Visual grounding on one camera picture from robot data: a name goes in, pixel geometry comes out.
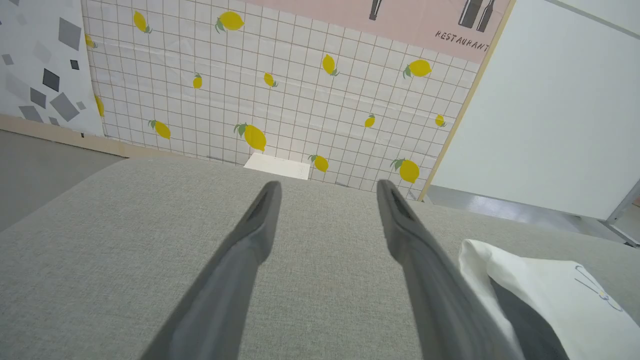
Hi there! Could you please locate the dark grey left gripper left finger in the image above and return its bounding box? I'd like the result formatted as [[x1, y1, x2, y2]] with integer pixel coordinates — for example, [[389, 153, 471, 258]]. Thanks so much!
[[140, 180, 283, 360]]

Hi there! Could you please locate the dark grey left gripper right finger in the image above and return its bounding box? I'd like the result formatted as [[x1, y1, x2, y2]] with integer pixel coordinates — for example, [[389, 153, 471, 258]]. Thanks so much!
[[376, 179, 526, 360]]

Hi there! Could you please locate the white and dark grey garment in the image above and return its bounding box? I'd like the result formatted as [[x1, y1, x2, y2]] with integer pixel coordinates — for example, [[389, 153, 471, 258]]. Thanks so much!
[[459, 239, 640, 360]]

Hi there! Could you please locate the white flat table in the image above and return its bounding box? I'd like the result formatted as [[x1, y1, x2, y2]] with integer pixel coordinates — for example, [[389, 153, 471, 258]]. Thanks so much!
[[243, 152, 311, 181]]

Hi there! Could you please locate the lemon tile restaurant backdrop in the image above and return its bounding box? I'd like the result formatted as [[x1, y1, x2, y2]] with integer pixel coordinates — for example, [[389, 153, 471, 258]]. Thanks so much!
[[80, 0, 511, 201]]

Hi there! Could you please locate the white partition panel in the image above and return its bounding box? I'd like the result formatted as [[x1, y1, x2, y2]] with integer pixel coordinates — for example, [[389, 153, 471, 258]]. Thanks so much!
[[430, 0, 640, 221]]

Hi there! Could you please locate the beige wooden baseboard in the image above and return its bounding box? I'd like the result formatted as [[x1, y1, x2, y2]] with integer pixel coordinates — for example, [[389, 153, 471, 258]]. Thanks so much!
[[0, 114, 186, 160]]

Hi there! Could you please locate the grey geometric print backdrop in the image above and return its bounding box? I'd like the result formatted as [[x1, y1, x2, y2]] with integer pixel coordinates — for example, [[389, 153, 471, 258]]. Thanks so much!
[[0, 0, 106, 137]]

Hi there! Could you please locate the grey metal frame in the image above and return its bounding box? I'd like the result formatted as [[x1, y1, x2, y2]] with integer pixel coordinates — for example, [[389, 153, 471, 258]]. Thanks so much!
[[602, 180, 640, 248]]

